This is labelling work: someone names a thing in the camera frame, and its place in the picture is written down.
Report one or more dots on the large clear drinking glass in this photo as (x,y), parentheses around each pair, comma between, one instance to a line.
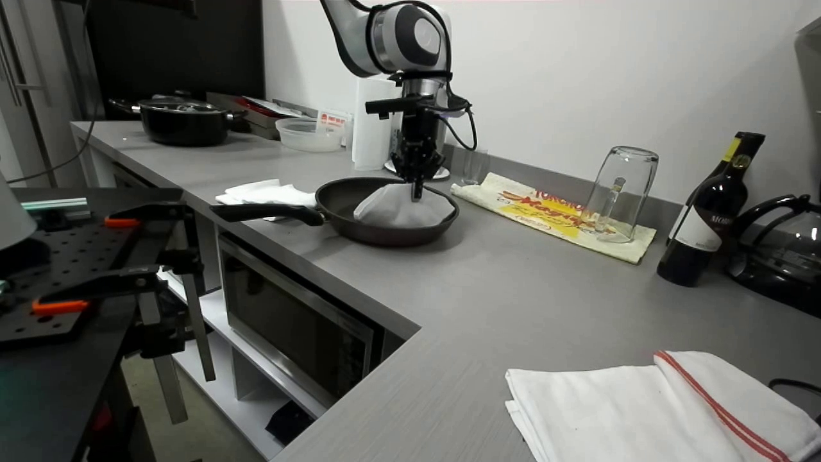
(623,188)

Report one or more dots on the white plate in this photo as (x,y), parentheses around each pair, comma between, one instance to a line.
(437,173)

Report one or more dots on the plain white towel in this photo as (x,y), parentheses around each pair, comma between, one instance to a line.
(256,194)

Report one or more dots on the black coffee maker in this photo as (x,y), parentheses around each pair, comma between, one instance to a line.
(771,256)

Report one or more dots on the white towel with red stripe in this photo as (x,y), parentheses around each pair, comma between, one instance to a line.
(617,410)

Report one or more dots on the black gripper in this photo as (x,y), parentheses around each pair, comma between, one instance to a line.
(419,136)

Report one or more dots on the small clear glass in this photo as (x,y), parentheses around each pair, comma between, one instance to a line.
(464,167)

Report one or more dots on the clear plastic container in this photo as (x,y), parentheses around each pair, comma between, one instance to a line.
(309,135)

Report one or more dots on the black monitor screen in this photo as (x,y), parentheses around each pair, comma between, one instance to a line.
(169,52)

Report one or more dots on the dark nonstick frying pan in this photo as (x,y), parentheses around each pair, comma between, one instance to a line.
(340,204)

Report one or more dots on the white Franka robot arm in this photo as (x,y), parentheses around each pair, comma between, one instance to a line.
(400,38)

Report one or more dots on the black cooking pot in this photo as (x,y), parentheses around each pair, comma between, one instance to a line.
(182,123)

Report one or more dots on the yellow red printed tea towel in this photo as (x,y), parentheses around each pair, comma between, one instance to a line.
(548,214)

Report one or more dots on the grey under-counter cabinet unit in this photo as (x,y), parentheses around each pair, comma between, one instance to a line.
(291,324)

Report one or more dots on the black perforated mounting board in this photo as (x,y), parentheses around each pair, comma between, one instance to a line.
(60,265)

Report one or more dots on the white towel with blue stripe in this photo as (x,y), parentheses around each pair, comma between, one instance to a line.
(399,214)

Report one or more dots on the wine bottle with yellow neck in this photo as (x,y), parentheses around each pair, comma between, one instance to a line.
(701,231)

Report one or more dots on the tall white container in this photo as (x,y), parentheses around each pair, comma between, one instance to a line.
(369,128)

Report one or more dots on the flat printed box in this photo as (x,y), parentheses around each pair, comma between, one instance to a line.
(270,109)

